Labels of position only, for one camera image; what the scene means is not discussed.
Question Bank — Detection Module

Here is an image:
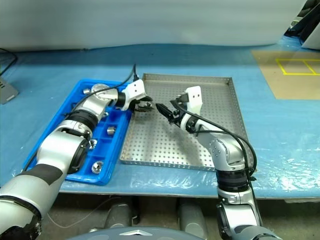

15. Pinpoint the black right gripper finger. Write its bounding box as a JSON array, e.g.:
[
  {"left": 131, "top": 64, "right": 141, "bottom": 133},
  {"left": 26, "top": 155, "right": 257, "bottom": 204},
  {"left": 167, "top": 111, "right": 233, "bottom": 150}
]
[
  {"left": 155, "top": 103, "right": 175, "bottom": 115},
  {"left": 158, "top": 107, "right": 176, "bottom": 125}
]

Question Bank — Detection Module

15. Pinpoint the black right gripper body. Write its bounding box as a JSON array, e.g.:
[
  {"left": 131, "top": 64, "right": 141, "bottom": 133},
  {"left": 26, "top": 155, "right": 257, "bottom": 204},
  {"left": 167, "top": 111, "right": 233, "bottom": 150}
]
[{"left": 169, "top": 92, "right": 189, "bottom": 126}]

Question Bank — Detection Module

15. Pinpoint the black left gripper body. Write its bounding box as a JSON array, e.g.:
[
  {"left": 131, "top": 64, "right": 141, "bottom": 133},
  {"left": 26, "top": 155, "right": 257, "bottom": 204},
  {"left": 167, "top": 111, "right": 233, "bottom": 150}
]
[{"left": 129, "top": 97, "right": 144, "bottom": 113}]

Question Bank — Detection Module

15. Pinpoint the blue compartment tray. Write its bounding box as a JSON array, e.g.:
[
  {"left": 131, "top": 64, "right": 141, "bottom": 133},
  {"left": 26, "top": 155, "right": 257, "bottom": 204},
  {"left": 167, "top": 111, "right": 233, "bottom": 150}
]
[{"left": 22, "top": 78, "right": 133, "bottom": 186}]

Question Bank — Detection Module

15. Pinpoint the grey perforated metal device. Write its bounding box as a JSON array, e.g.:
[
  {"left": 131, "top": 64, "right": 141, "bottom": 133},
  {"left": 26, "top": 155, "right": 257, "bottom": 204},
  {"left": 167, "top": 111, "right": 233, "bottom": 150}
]
[{"left": 0, "top": 76, "right": 20, "bottom": 105}]

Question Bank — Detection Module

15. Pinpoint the perforated metal tray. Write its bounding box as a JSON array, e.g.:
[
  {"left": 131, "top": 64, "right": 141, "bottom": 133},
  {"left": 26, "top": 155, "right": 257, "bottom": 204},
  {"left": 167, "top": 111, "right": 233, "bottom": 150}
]
[{"left": 119, "top": 72, "right": 251, "bottom": 172}]

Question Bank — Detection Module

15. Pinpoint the tan cardboard mat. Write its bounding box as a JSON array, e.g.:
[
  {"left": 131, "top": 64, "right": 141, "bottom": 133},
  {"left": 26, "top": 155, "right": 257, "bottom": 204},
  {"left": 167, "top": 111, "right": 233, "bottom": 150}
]
[{"left": 251, "top": 49, "right": 320, "bottom": 100}]

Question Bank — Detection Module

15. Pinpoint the grey rounded cylinder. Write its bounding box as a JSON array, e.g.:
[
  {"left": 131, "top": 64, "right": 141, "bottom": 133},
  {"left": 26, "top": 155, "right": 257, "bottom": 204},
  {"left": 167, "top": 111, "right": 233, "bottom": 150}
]
[
  {"left": 178, "top": 197, "right": 210, "bottom": 240},
  {"left": 104, "top": 202, "right": 133, "bottom": 230}
]

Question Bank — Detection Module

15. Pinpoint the grey-blue rounded robot torso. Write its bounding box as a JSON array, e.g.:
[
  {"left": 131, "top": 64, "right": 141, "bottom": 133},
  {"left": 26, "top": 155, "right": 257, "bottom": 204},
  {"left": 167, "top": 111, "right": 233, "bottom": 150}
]
[{"left": 66, "top": 226, "right": 191, "bottom": 240}]

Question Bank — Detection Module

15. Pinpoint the black and white machine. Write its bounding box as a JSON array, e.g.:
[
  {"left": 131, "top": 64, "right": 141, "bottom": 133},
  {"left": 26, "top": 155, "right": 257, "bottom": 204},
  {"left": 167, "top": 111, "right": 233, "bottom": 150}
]
[{"left": 284, "top": 0, "right": 320, "bottom": 50}]

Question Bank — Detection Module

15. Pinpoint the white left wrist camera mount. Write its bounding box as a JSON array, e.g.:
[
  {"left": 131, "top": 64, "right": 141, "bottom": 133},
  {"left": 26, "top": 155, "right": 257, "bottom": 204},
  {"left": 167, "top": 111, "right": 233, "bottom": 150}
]
[{"left": 121, "top": 79, "right": 147, "bottom": 111}]

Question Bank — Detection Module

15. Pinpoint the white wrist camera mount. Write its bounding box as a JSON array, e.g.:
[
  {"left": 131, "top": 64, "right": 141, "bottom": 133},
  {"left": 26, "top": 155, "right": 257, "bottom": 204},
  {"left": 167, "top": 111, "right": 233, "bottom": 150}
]
[
  {"left": 121, "top": 79, "right": 147, "bottom": 111},
  {"left": 179, "top": 85, "right": 203, "bottom": 132}
]

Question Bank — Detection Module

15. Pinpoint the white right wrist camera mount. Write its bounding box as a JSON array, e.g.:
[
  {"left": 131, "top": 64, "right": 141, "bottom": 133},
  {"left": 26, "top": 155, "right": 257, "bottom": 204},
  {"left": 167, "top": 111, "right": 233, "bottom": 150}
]
[{"left": 179, "top": 85, "right": 203, "bottom": 132}]

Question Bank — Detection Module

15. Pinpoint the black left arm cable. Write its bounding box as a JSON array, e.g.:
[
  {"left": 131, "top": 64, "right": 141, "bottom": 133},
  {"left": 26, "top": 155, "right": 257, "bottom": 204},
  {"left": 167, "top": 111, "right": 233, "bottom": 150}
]
[{"left": 23, "top": 63, "right": 140, "bottom": 172}]

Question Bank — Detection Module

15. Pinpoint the black background cable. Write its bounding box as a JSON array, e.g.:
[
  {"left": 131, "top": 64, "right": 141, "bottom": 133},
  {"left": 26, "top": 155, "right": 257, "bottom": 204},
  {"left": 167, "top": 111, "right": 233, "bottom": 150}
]
[{"left": 0, "top": 47, "right": 19, "bottom": 76}]

